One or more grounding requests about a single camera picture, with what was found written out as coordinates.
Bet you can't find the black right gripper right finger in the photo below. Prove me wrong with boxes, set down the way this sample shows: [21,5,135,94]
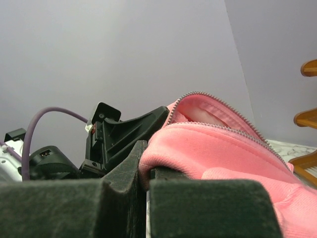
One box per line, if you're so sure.
[148,167,282,238]

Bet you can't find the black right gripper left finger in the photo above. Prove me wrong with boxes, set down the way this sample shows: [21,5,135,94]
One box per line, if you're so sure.
[0,141,147,238]

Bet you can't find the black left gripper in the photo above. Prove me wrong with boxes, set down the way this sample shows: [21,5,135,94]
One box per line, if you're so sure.
[80,102,169,178]

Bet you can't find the pink zip jacket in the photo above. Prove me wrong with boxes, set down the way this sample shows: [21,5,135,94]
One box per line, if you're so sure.
[139,92,317,238]

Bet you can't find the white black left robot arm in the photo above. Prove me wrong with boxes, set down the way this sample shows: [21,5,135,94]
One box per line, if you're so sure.
[0,102,169,181]

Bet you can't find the wooden three-tier shelf rack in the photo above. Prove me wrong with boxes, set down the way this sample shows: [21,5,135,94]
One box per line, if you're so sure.
[288,59,317,190]

